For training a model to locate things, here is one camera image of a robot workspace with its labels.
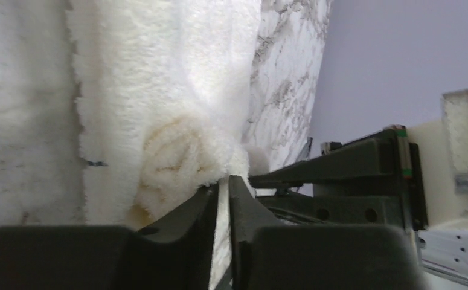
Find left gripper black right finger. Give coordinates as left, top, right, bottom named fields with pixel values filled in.
left=228, top=176, right=428, bottom=289

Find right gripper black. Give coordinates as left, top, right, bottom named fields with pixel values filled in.
left=249, top=124, right=428, bottom=231

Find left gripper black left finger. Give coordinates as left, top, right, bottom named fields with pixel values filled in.
left=0, top=185, right=219, bottom=289

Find white towel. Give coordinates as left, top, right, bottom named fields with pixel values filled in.
left=0, top=1, right=268, bottom=227

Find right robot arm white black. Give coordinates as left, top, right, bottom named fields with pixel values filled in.
left=250, top=123, right=468, bottom=286

